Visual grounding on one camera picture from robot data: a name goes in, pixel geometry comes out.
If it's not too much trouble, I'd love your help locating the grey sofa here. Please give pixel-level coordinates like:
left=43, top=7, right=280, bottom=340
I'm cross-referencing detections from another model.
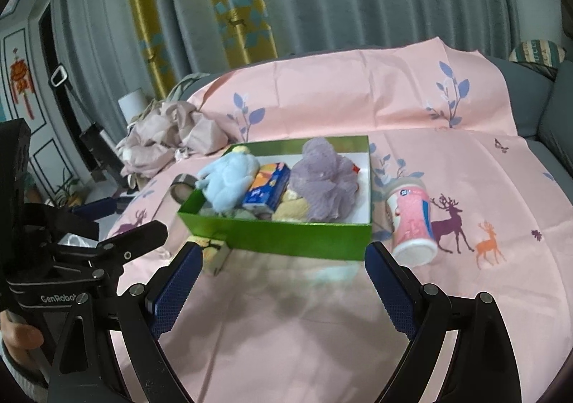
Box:
left=488, top=46, right=572, bottom=173

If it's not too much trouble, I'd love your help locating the crumpled beige pink cloth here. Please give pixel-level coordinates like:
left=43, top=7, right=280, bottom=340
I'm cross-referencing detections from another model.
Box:
left=116, top=101, right=237, bottom=179

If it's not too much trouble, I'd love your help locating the striped cushion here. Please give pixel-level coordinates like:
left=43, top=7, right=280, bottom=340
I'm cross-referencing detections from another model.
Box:
left=509, top=39, right=566, bottom=68

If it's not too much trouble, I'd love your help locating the blue orange tissue pack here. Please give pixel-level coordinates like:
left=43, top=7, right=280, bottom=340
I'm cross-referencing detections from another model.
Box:
left=242, top=162, right=290, bottom=215

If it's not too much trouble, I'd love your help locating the white cylinder lamp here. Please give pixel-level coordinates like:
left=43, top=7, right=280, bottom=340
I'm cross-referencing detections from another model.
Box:
left=117, top=88, right=148, bottom=124

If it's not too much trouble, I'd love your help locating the clear glass bottle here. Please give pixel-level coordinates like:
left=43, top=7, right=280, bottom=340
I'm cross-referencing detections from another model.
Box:
left=153, top=174, right=197, bottom=259

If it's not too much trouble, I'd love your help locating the yellow patterned curtain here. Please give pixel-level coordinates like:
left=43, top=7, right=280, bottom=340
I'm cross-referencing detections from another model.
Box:
left=129, top=0, right=280, bottom=99

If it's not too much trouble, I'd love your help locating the red chinese knot ornament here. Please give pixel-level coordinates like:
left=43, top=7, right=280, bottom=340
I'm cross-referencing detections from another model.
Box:
left=10, top=48, right=36, bottom=121

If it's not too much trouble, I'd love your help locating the black speaker stand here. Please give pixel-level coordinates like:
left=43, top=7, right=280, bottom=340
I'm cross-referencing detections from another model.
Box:
left=38, top=5, right=128, bottom=189

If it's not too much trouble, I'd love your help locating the person's left hand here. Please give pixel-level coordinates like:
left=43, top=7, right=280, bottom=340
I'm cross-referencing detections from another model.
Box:
left=1, top=312, right=44, bottom=374

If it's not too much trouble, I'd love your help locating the light blue plush toy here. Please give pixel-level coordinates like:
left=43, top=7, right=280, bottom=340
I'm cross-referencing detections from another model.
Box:
left=195, top=145, right=260, bottom=214

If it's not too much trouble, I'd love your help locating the potted plant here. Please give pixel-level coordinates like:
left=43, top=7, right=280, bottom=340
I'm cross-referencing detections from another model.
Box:
left=53, top=169, right=86, bottom=208

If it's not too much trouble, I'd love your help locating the yellow tissue pack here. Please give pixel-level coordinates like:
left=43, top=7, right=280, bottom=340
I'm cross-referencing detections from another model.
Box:
left=187, top=236, right=231, bottom=276

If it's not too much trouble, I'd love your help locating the pink patterned tablecloth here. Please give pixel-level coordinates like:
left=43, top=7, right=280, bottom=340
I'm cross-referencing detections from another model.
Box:
left=113, top=38, right=572, bottom=402

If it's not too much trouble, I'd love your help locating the green cardboard box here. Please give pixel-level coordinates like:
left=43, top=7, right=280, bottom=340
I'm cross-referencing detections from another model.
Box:
left=179, top=136, right=372, bottom=260

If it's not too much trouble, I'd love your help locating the yellow cream fluffy towel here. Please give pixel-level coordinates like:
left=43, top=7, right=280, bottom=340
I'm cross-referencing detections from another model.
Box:
left=272, top=189, right=310, bottom=222

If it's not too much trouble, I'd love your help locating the pink white wipes canister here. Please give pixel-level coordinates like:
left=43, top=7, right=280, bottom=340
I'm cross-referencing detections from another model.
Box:
left=385, top=177, right=438, bottom=268

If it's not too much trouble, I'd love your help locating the purple mesh bath pouf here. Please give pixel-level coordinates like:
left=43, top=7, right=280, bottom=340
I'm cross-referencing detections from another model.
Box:
left=289, top=137, right=359, bottom=222

